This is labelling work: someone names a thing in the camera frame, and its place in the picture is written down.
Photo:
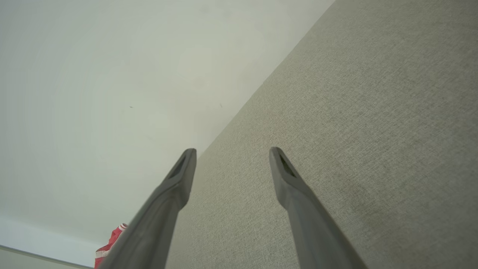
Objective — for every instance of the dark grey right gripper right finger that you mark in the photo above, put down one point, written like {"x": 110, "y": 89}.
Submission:
{"x": 313, "y": 231}

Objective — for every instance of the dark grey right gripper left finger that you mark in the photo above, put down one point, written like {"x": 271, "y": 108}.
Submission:
{"x": 157, "y": 224}

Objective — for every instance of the red shirt with white sleeves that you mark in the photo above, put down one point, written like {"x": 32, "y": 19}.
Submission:
{"x": 108, "y": 243}

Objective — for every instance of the grey fabric sofa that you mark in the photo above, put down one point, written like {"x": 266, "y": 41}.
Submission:
{"x": 373, "y": 112}

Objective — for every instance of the wall baseboard strip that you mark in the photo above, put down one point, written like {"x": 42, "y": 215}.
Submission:
{"x": 37, "y": 239}

